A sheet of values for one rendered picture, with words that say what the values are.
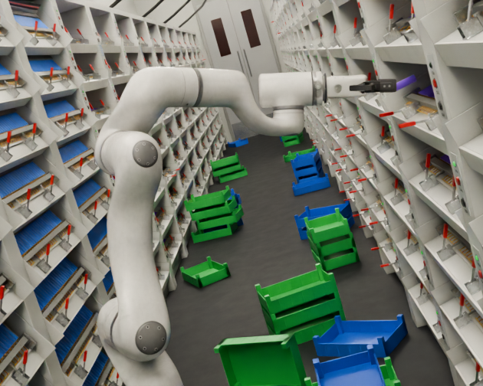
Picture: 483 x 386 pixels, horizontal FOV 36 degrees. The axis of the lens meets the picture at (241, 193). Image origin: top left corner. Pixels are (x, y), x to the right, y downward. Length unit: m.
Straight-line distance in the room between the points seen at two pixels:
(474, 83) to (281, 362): 1.62
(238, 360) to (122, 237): 1.32
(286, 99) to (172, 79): 0.31
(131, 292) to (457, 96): 0.78
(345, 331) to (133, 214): 1.64
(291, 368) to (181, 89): 1.38
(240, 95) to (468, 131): 0.58
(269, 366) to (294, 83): 1.30
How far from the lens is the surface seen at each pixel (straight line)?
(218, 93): 1.71
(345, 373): 2.51
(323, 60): 4.15
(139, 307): 1.60
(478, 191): 1.41
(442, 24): 1.37
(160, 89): 1.64
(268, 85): 1.81
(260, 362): 2.80
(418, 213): 2.13
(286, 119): 1.80
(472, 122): 1.39
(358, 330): 3.06
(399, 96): 2.07
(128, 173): 1.55
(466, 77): 1.38
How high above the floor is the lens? 1.18
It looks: 10 degrees down
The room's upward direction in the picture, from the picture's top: 16 degrees counter-clockwise
